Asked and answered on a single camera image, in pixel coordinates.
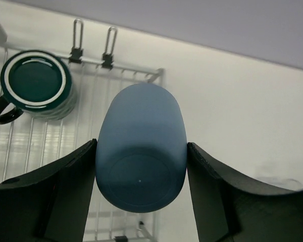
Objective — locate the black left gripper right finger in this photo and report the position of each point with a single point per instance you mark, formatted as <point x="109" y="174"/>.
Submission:
<point x="231" y="206"/>

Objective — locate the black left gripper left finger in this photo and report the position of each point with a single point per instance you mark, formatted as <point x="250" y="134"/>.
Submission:
<point x="50" y="203"/>

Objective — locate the light blue plastic cup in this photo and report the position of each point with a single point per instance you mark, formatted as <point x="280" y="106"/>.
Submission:
<point x="141" y="154"/>

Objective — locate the dark green ceramic mug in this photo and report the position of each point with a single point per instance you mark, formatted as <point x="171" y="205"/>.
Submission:
<point x="38" y="83"/>

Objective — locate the metal wire dish rack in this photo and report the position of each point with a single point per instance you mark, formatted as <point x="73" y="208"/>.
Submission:
<point x="29" y="143"/>

